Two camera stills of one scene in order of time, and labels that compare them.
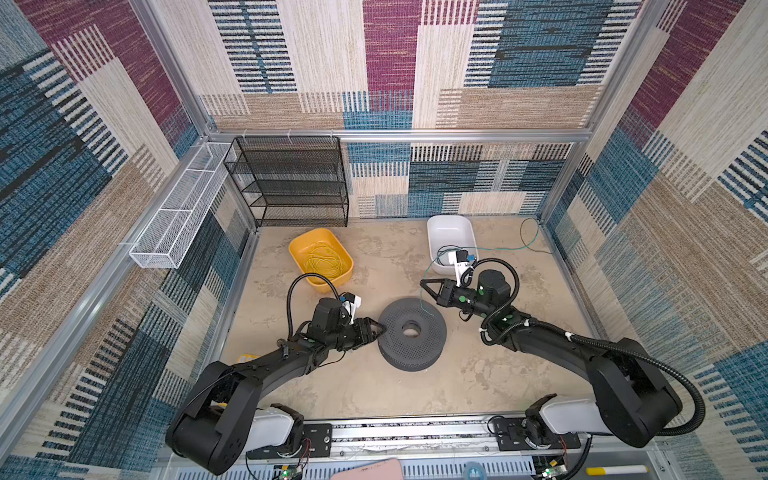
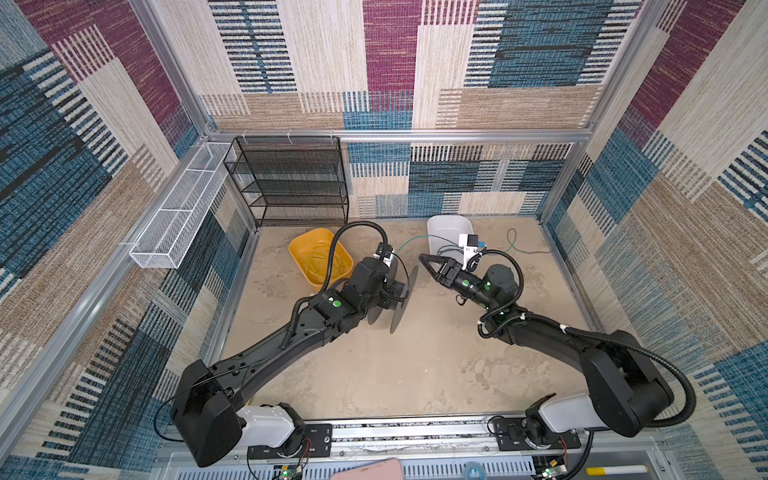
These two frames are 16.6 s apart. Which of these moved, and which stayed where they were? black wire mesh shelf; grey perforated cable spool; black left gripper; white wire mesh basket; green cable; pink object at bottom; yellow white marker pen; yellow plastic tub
Moved: black left gripper; green cable; grey perforated cable spool
Stayed: black wire mesh shelf; yellow plastic tub; pink object at bottom; white wire mesh basket; yellow white marker pen
